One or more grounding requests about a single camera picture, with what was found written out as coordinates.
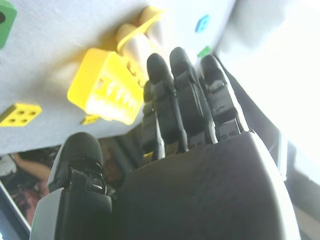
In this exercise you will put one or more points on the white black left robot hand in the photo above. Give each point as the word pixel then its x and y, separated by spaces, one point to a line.
pixel 200 187

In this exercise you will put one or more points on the yellow egg carton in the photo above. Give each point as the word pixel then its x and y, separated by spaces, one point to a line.
pixel 95 70

